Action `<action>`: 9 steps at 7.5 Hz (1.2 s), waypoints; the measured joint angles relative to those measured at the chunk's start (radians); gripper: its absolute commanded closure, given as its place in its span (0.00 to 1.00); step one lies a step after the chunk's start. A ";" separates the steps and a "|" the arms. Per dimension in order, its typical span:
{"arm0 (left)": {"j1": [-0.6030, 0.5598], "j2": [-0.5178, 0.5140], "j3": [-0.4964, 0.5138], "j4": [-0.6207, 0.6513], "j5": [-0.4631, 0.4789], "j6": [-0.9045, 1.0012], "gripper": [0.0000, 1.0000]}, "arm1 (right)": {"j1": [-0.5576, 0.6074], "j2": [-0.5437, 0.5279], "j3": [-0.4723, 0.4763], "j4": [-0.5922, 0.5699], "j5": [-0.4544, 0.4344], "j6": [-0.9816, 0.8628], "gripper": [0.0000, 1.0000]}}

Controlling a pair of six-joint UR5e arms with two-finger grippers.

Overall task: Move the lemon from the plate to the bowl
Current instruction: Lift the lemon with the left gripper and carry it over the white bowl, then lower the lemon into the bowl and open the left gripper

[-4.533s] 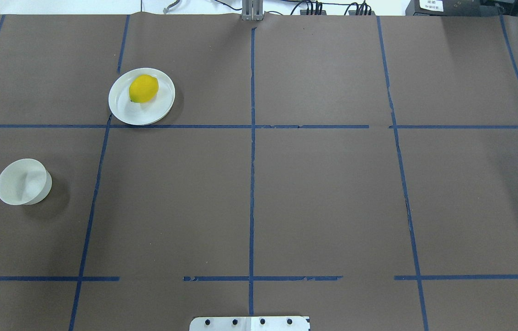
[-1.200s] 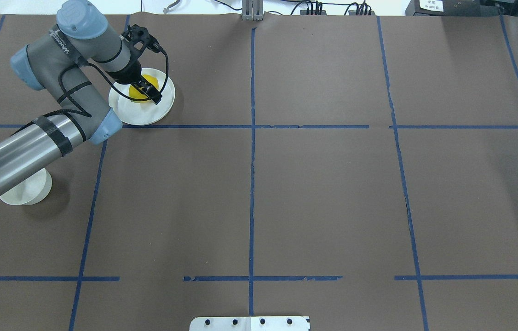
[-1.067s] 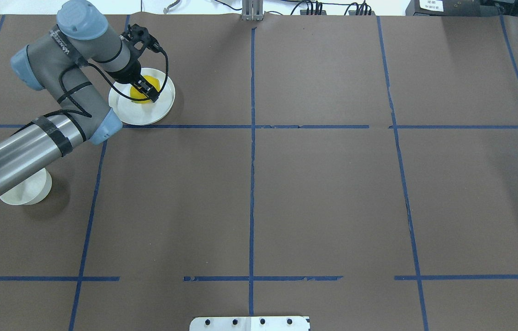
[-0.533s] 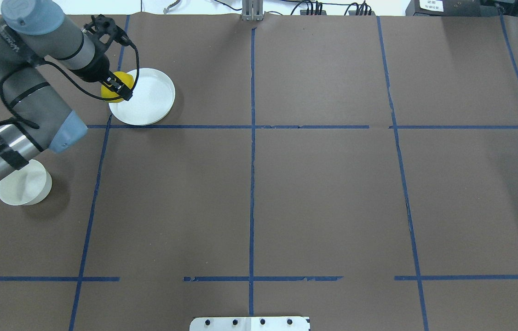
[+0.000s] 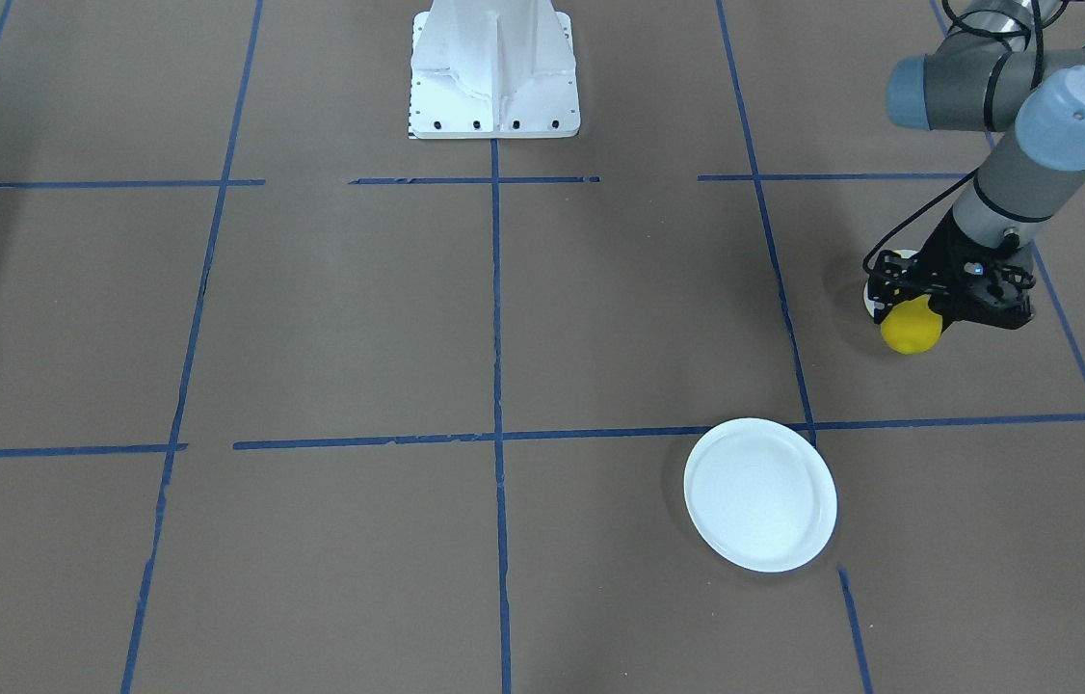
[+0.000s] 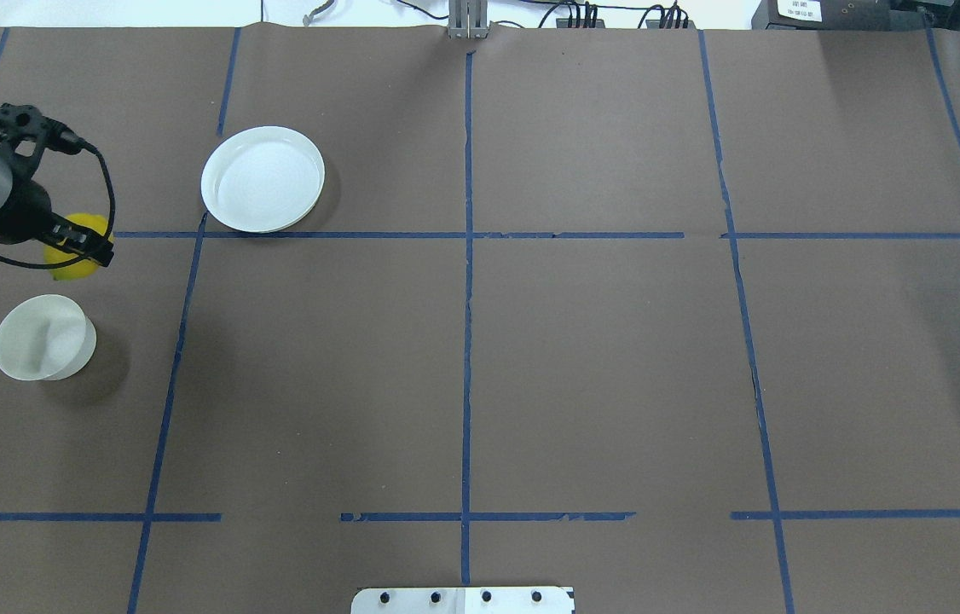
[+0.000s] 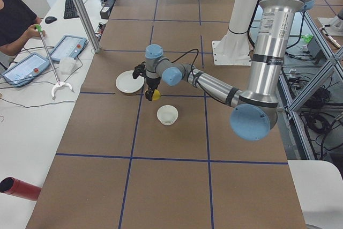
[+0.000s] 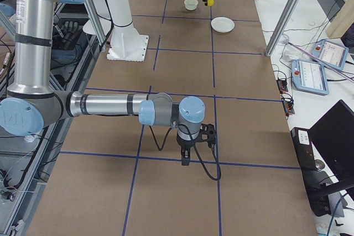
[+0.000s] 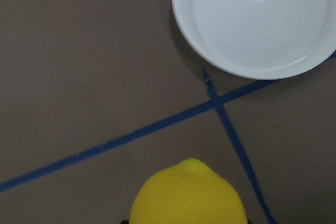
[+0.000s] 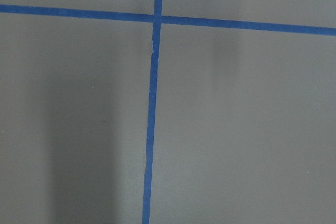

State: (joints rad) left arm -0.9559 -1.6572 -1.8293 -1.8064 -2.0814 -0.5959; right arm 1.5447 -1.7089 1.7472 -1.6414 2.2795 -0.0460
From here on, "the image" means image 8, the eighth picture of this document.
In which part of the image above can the yellow lemon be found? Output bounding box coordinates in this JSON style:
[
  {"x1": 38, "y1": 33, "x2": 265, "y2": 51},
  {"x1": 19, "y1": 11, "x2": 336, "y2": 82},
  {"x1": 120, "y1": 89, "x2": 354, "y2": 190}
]
[{"x1": 206, "y1": 0, "x2": 215, "y2": 7}]

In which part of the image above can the white paper bowl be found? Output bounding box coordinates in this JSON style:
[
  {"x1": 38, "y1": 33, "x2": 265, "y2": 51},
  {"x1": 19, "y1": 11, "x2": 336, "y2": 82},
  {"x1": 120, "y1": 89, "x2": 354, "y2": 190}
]
[{"x1": 184, "y1": 0, "x2": 199, "y2": 11}]

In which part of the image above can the white paper plate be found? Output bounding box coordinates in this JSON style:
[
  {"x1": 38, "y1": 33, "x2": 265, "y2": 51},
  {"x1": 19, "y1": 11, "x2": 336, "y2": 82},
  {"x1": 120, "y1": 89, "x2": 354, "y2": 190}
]
[{"x1": 211, "y1": 17, "x2": 235, "y2": 33}]

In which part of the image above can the brown cardboard table mat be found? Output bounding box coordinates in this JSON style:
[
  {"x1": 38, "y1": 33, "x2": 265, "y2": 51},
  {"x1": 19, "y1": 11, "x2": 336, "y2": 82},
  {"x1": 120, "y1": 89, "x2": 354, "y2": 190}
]
[{"x1": 26, "y1": 0, "x2": 319, "y2": 236}]

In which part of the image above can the black box with label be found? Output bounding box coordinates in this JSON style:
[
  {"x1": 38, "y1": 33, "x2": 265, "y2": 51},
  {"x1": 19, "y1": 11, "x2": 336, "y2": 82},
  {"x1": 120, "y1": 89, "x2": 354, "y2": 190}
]
[{"x1": 290, "y1": 127, "x2": 321, "y2": 171}]

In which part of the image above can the near teach pendant tablet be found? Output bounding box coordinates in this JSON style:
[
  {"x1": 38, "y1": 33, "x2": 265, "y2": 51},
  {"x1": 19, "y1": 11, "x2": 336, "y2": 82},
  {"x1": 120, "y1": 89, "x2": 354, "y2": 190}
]
[{"x1": 291, "y1": 59, "x2": 329, "y2": 95}]

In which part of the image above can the teach pendant tablet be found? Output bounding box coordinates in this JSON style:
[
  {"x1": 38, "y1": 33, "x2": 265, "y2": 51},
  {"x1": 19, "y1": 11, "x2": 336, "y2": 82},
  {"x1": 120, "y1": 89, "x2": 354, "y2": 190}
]
[
  {"x1": 313, "y1": 39, "x2": 349, "y2": 70},
  {"x1": 291, "y1": 59, "x2": 329, "y2": 95}
]

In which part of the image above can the far teach pendant tablet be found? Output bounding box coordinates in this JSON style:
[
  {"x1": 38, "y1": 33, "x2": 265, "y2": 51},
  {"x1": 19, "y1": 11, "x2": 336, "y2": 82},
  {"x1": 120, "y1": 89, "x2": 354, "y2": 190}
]
[{"x1": 313, "y1": 39, "x2": 349, "y2": 70}]

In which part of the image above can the black laptop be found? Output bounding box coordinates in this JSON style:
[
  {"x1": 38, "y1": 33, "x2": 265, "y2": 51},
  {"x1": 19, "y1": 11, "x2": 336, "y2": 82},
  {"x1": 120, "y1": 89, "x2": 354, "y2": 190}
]
[{"x1": 309, "y1": 100, "x2": 353, "y2": 180}]

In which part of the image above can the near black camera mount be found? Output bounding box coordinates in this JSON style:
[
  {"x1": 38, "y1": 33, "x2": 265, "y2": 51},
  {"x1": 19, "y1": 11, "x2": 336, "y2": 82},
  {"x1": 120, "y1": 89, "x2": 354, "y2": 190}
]
[{"x1": 199, "y1": 123, "x2": 217, "y2": 149}]

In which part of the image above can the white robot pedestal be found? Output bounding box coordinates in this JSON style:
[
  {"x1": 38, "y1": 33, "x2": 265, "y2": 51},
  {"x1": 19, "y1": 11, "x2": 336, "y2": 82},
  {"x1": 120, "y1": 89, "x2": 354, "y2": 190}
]
[{"x1": 93, "y1": 0, "x2": 149, "y2": 62}]

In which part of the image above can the aluminium frame post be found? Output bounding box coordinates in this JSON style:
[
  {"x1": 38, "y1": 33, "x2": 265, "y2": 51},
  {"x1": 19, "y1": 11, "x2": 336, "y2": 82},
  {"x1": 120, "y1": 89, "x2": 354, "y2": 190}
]
[{"x1": 265, "y1": 0, "x2": 299, "y2": 57}]

